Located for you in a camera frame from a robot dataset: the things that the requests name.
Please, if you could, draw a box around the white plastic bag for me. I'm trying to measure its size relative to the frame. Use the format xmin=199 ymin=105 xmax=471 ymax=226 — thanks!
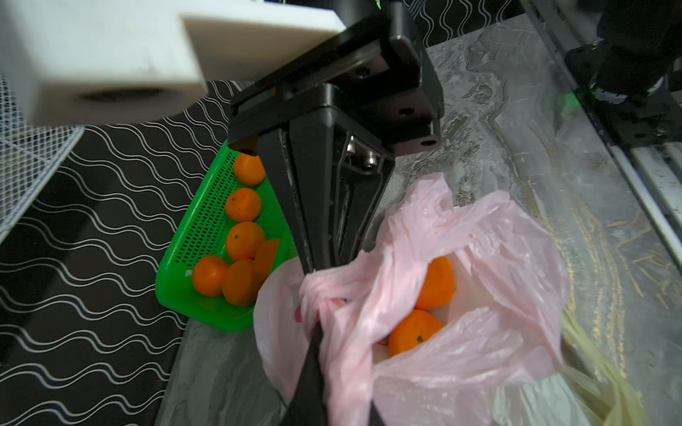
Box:
xmin=492 ymin=375 xmax=591 ymax=425

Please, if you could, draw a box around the large orange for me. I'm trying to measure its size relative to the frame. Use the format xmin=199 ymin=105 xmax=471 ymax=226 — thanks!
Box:
xmin=233 ymin=154 xmax=266 ymax=186
xmin=225 ymin=188 xmax=262 ymax=223

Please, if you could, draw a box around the yellow bag with orange print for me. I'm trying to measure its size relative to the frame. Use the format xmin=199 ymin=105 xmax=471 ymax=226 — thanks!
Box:
xmin=561 ymin=309 xmax=649 ymax=425

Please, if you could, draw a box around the large orange top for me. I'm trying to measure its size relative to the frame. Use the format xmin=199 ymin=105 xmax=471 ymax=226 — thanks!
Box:
xmin=233 ymin=154 xmax=266 ymax=186

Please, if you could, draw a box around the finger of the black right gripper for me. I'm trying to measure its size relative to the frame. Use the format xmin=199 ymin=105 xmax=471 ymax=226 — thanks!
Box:
xmin=258 ymin=129 xmax=314 ymax=273
xmin=289 ymin=106 xmax=394 ymax=269

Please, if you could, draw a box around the orange lower left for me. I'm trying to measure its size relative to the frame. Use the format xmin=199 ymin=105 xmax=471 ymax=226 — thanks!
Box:
xmin=254 ymin=239 xmax=281 ymax=282

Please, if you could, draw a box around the orange far left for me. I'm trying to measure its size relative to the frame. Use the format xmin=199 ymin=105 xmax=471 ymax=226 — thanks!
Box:
xmin=192 ymin=255 xmax=230 ymax=297

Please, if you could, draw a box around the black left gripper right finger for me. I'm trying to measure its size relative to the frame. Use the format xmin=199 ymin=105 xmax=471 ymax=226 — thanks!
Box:
xmin=369 ymin=403 xmax=385 ymax=426

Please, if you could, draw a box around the pink plastic bag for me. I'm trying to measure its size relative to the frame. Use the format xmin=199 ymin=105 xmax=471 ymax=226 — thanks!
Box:
xmin=252 ymin=172 xmax=570 ymax=426

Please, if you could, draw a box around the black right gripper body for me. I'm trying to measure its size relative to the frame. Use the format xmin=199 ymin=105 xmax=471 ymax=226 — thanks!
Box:
xmin=227 ymin=1 xmax=444 ymax=156

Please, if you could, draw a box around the orange left centre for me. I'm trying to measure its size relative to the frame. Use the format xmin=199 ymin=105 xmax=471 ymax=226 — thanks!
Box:
xmin=388 ymin=309 xmax=444 ymax=357

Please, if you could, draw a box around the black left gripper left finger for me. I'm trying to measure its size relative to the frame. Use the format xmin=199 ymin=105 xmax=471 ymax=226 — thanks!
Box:
xmin=281 ymin=322 xmax=327 ymax=426

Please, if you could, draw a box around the white wire mesh basket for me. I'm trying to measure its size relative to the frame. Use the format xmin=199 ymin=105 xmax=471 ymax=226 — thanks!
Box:
xmin=1 ymin=78 xmax=85 ymax=239

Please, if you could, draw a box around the orange top centre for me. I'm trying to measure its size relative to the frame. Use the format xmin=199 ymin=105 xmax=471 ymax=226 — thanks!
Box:
xmin=416 ymin=257 xmax=456 ymax=311

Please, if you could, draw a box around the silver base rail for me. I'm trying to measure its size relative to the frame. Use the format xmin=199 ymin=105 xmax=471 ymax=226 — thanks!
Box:
xmin=521 ymin=1 xmax=681 ymax=264

